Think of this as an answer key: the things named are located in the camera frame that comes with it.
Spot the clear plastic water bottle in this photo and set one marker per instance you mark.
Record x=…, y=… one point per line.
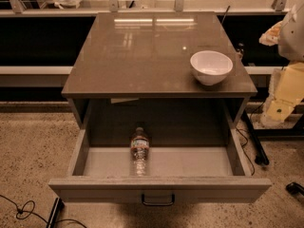
x=139, y=147

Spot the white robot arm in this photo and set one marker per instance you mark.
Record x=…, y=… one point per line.
x=286, y=87

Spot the brown cabinet with glossy top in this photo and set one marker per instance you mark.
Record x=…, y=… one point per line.
x=134, y=70

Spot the open grey drawer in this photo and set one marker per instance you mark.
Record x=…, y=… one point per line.
x=216, y=172

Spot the white bowl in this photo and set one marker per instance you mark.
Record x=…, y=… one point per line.
x=210, y=67

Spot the black bar on floor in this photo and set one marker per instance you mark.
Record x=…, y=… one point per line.
x=58, y=205

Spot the black object floor right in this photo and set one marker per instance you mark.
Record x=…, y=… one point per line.
x=294, y=188

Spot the black drawer handle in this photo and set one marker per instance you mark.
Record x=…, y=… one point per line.
x=153, y=201

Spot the black leg with cable right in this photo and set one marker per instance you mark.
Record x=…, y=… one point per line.
x=250, y=135

